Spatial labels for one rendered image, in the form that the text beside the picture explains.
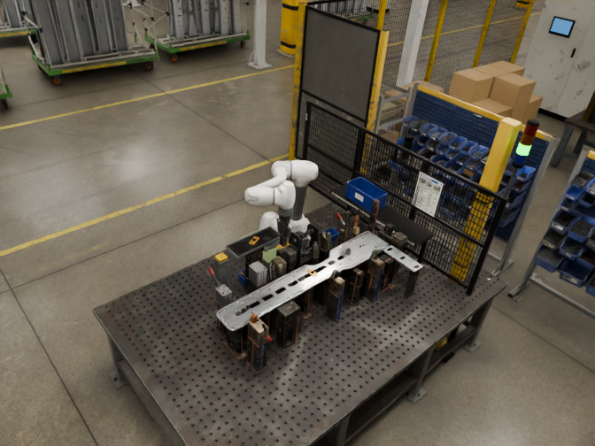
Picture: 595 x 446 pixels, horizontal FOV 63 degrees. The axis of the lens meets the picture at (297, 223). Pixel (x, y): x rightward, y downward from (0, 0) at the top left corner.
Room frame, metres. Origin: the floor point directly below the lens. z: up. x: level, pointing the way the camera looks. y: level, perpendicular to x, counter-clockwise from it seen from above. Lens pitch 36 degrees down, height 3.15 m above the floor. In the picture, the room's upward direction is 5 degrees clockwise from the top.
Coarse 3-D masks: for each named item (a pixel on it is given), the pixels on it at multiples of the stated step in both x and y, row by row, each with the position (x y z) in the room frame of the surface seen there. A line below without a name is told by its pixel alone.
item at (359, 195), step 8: (352, 184) 3.40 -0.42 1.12; (360, 184) 3.45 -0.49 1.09; (368, 184) 3.39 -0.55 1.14; (352, 192) 3.30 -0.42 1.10; (360, 192) 3.24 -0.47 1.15; (368, 192) 3.38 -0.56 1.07; (376, 192) 3.32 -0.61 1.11; (384, 192) 3.27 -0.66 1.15; (352, 200) 3.29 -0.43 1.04; (360, 200) 3.23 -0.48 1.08; (368, 200) 3.17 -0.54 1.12; (384, 200) 3.22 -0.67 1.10; (368, 208) 3.16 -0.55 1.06
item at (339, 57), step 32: (320, 32) 5.42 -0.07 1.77; (352, 32) 5.07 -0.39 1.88; (384, 32) 4.74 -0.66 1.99; (320, 64) 5.39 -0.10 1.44; (352, 64) 5.02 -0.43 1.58; (320, 96) 5.36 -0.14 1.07; (352, 96) 4.99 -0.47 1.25; (352, 128) 4.95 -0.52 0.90; (320, 160) 5.29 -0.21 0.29; (352, 160) 4.92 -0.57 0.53
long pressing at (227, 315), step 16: (352, 240) 2.81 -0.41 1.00; (368, 240) 2.83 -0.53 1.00; (336, 256) 2.61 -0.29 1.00; (352, 256) 2.63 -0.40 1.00; (368, 256) 2.65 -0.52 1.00; (304, 272) 2.42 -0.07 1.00; (320, 272) 2.43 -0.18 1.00; (272, 288) 2.24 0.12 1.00; (288, 288) 2.25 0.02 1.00; (304, 288) 2.26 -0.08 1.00; (240, 304) 2.08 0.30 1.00; (272, 304) 2.10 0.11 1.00; (224, 320) 1.94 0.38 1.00; (240, 320) 1.95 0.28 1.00
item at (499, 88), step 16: (496, 64) 7.29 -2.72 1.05; (512, 64) 7.36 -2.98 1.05; (464, 80) 6.60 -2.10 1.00; (480, 80) 6.51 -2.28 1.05; (496, 80) 6.68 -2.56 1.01; (512, 80) 6.62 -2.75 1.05; (528, 80) 6.68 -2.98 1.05; (464, 96) 6.54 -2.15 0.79; (480, 96) 6.57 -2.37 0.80; (496, 96) 6.62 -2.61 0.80; (512, 96) 6.45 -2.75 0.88; (528, 96) 6.59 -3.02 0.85; (496, 112) 6.17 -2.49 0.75; (512, 112) 6.41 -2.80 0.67; (528, 112) 6.71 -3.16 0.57
